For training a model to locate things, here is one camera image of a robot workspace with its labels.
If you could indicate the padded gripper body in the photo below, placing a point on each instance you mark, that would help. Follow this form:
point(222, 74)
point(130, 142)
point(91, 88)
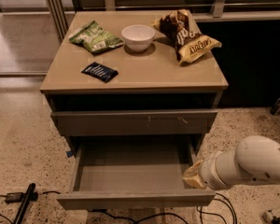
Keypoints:
point(207, 173)

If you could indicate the white power strip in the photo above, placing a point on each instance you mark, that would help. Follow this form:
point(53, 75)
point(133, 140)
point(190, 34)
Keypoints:
point(272, 216)

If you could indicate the grey drawer cabinet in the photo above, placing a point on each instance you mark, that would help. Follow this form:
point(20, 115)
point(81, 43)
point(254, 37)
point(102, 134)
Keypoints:
point(150, 80)

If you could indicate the grey drawer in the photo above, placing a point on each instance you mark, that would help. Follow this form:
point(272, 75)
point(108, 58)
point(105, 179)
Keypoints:
point(99, 123)
point(139, 172)

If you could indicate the white bowl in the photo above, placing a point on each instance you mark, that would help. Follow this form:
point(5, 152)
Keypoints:
point(138, 37)

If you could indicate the black power adapter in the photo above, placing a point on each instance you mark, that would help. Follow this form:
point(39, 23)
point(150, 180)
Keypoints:
point(14, 197)

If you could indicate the green chip bag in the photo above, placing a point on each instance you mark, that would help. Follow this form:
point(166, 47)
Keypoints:
point(94, 38)

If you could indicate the grey top drawer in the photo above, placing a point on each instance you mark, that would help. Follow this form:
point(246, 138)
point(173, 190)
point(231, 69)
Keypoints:
point(99, 123)

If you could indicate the blue tape piece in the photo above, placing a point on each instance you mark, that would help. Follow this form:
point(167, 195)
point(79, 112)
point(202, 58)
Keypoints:
point(69, 154)

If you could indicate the dark object by wall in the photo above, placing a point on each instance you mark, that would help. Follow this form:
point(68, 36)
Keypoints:
point(275, 109)

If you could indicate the brown yellow chip bag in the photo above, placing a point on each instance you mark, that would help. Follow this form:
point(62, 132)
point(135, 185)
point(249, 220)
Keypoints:
point(190, 45)

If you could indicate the dark blue snack packet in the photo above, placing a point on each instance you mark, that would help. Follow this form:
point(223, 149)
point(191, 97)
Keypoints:
point(100, 71)

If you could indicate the black rod on floor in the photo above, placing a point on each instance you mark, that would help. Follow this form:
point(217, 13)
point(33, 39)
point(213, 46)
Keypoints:
point(29, 196)

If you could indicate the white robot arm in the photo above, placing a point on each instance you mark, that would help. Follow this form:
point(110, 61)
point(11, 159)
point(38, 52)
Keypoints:
point(255, 161)

